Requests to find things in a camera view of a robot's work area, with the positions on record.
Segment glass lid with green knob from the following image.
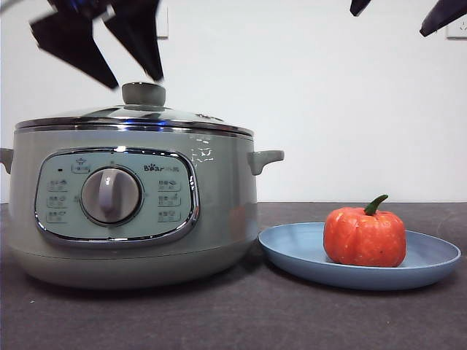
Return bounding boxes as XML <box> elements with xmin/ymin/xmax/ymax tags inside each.
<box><xmin>14</xmin><ymin>82</ymin><xmax>253</xmax><ymax>135</ymax></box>

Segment orange pumpkin with green stem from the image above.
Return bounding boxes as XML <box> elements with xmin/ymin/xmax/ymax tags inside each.
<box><xmin>323</xmin><ymin>194</ymin><xmax>407</xmax><ymax>268</ymax></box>

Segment pale green electric steamer pot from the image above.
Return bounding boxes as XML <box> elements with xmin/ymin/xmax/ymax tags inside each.
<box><xmin>0</xmin><ymin>127</ymin><xmax>285</xmax><ymax>291</ymax></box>

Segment blue round plate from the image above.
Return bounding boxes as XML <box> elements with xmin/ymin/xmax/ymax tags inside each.
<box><xmin>257</xmin><ymin>222</ymin><xmax>462</xmax><ymax>292</ymax></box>

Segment white wall socket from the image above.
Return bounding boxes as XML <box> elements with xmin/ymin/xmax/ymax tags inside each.
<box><xmin>156</xmin><ymin>6</ymin><xmax>170</xmax><ymax>40</ymax></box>
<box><xmin>445</xmin><ymin>13</ymin><xmax>467</xmax><ymax>40</ymax></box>

